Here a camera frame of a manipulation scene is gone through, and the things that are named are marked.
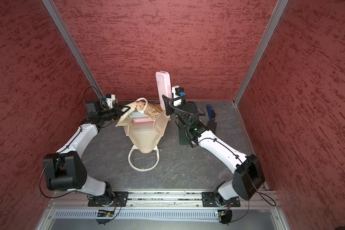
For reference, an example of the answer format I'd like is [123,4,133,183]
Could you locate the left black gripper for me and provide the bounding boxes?
[99,103,130,121]

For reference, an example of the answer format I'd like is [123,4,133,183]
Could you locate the pink pencil case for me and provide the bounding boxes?
[133,117,153,123]
[156,71,172,110]

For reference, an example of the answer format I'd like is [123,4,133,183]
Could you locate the cream floral canvas tote bag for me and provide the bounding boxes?
[116,97,170,172]

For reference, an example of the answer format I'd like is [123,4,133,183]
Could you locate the green pencil case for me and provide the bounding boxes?
[178,128,189,146]

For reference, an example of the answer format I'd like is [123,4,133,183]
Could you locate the dark grey pencil case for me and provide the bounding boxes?
[207,120,217,134]

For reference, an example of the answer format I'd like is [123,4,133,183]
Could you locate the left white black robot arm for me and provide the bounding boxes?
[40,94,130,207]

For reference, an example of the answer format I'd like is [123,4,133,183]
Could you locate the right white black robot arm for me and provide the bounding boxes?
[162,95,265,206]

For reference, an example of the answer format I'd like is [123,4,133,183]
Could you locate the clear plastic pencil case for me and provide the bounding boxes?
[129,111,146,119]

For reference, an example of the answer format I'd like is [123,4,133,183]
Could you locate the blue stapler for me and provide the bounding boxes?
[206,104,216,122]

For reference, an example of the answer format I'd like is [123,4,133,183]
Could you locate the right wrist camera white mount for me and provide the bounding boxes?
[172,85,185,108]

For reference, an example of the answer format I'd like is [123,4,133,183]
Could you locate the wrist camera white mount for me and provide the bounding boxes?
[103,94,116,109]
[172,85,185,108]

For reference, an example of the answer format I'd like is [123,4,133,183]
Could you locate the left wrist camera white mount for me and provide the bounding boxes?
[103,94,116,109]

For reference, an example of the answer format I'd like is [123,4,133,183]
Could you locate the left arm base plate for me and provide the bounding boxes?
[88,191,129,208]

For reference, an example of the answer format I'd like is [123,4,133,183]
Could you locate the aluminium front rail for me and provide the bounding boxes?
[54,189,282,209]

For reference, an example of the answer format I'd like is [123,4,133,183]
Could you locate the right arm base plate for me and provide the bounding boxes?
[202,192,241,208]

